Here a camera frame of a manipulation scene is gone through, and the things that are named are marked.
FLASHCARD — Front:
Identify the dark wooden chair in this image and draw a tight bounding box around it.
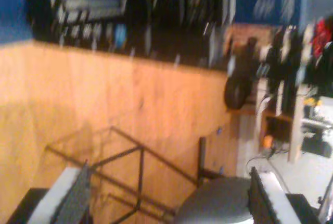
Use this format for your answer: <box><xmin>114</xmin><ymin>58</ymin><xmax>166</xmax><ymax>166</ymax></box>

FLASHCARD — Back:
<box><xmin>45</xmin><ymin>126</ymin><xmax>253</xmax><ymax>224</ymax></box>

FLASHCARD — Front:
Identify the black box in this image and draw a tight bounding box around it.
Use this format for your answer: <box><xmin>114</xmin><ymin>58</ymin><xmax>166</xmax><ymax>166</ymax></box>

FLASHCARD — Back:
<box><xmin>301</xmin><ymin>131</ymin><xmax>331</xmax><ymax>157</ymax></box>

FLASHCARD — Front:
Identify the light wooden shelf unit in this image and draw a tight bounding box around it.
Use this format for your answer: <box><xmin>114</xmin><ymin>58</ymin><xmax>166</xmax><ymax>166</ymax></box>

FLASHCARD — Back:
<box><xmin>254</xmin><ymin>77</ymin><xmax>306</xmax><ymax>164</ymax></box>

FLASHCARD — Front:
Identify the black bag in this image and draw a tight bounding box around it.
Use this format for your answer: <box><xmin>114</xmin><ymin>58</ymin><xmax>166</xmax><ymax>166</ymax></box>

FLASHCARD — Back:
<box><xmin>224</xmin><ymin>38</ymin><xmax>257</xmax><ymax>110</ymax></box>

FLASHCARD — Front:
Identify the red hanging item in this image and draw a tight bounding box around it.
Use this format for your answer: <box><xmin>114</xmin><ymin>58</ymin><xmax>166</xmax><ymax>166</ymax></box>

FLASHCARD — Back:
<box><xmin>311</xmin><ymin>17</ymin><xmax>333</xmax><ymax>58</ymax></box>

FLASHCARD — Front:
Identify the black cluttered background shelving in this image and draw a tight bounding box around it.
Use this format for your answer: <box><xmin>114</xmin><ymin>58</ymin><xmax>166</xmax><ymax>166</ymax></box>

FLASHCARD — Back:
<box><xmin>24</xmin><ymin>0</ymin><xmax>236</xmax><ymax>72</ymax></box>

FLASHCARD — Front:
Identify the thin grey floor cable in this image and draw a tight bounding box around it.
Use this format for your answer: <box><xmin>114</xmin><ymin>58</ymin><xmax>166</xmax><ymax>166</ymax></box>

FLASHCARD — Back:
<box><xmin>246</xmin><ymin>147</ymin><xmax>291</xmax><ymax>194</ymax></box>

